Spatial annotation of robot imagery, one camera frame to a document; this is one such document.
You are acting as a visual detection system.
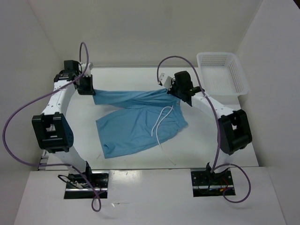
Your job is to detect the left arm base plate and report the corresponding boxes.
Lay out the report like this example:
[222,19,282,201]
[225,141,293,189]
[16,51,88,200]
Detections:
[58,170,109,200]

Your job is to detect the white plastic basket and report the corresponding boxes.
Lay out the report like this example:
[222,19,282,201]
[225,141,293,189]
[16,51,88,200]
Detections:
[196,52,249,97]

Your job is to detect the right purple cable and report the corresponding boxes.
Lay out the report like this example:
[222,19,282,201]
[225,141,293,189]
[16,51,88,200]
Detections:
[156,55,252,203]

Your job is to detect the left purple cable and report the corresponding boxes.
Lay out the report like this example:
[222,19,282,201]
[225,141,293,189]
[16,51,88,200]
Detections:
[2,42,104,211]

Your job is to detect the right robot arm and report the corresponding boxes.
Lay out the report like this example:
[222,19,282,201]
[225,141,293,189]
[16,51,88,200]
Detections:
[159,71,252,185]

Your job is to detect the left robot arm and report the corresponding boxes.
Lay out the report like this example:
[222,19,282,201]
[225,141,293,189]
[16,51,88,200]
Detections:
[31,60,95,188]

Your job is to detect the light blue shorts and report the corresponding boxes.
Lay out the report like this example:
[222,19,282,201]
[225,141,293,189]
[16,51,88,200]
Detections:
[93,89,188,159]

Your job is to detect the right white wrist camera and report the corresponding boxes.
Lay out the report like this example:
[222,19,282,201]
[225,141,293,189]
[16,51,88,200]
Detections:
[159,73,175,90]

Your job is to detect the purple cable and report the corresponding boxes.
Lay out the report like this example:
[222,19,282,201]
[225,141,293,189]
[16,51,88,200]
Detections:
[2,42,104,211]
[156,55,252,203]

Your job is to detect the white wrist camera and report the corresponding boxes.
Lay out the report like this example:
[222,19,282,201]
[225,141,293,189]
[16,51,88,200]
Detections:
[159,73,175,90]
[80,62,94,77]

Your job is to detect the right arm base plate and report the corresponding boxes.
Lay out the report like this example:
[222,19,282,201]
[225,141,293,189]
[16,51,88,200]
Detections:
[190,169,236,197]

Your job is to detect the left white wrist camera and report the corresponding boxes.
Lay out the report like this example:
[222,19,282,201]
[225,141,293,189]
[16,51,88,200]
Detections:
[80,62,94,77]

